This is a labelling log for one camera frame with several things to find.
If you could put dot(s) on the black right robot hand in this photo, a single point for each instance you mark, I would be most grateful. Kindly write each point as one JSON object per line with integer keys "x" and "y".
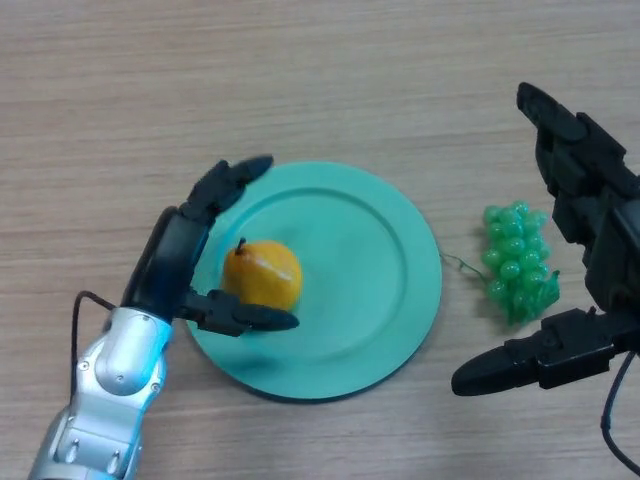
{"x": 615, "y": 255}

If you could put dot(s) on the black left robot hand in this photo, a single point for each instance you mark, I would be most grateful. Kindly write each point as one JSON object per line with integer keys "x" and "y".
{"x": 165, "y": 260}

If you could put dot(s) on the yellow pear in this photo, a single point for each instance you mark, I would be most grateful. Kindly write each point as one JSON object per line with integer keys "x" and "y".
{"x": 265, "y": 275}

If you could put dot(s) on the teal round plate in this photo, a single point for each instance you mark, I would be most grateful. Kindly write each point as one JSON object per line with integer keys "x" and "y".
{"x": 360, "y": 280}

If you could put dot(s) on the green grape bunch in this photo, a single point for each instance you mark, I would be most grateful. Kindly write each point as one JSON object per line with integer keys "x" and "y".
{"x": 515, "y": 250}

